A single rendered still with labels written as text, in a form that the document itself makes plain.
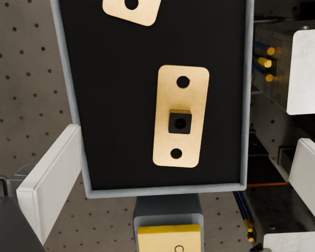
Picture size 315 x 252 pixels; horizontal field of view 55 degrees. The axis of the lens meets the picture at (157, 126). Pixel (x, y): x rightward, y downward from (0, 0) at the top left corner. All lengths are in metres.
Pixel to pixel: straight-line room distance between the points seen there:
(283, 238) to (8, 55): 0.65
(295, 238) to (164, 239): 0.22
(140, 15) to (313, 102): 0.19
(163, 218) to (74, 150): 0.16
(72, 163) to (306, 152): 0.13
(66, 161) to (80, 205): 0.72
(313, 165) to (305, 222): 0.31
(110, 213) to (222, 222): 0.31
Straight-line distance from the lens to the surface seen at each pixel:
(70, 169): 0.17
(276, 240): 0.47
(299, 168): 0.20
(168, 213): 0.31
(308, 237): 0.48
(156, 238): 0.31
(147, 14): 0.22
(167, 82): 0.23
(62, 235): 0.96
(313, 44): 0.31
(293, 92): 0.31
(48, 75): 0.75
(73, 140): 0.17
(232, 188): 0.27
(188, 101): 0.24
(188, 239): 0.31
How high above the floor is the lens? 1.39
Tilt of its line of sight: 69 degrees down
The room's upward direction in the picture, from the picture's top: 178 degrees counter-clockwise
